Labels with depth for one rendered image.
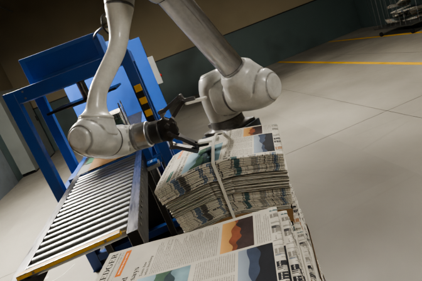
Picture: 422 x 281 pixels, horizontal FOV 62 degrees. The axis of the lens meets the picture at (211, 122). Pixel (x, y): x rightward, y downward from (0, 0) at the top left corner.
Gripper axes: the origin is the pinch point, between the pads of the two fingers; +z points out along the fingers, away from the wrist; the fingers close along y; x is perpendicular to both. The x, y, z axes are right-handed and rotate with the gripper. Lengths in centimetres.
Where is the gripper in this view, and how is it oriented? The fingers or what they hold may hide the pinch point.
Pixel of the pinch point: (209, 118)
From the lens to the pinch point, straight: 113.1
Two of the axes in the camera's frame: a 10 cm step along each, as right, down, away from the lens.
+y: 2.8, 9.3, 2.5
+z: 9.5, -2.4, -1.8
